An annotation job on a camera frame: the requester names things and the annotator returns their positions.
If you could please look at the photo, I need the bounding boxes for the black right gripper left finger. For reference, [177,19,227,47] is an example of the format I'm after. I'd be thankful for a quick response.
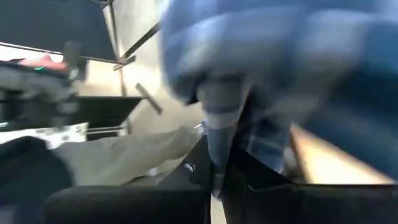
[43,136,215,224]

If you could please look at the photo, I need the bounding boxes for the blue plaid pants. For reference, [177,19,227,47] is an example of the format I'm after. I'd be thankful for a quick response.
[160,0,398,200]

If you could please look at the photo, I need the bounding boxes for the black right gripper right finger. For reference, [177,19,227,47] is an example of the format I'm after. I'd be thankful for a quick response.
[221,146,398,224]

